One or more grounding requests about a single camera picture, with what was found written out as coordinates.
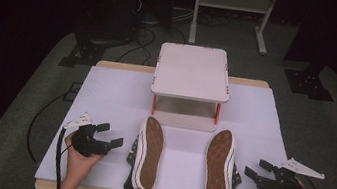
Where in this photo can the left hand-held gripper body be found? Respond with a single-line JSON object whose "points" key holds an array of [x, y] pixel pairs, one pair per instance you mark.
{"points": [[90, 143]]}

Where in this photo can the white table mat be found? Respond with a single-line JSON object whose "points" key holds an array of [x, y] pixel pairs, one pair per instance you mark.
{"points": [[115, 100]]}

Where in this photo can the white shoe rack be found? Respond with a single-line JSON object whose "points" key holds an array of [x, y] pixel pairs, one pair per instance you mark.
{"points": [[191, 72]]}

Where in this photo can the black canvas sneaker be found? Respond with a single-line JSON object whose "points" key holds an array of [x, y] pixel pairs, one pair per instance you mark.
{"points": [[219, 166], [150, 154]]}

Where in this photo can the person's left hand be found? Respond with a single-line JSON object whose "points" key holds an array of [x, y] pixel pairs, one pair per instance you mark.
{"points": [[80, 164]]}

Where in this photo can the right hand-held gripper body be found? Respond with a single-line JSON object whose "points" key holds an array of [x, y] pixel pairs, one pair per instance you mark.
{"points": [[280, 187]]}

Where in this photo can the white metal stand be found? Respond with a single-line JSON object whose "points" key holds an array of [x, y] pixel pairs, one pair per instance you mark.
{"points": [[234, 2]]}

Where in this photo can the black stand base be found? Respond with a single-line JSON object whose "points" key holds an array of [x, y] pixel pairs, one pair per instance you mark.
{"points": [[87, 52], [308, 83]]}

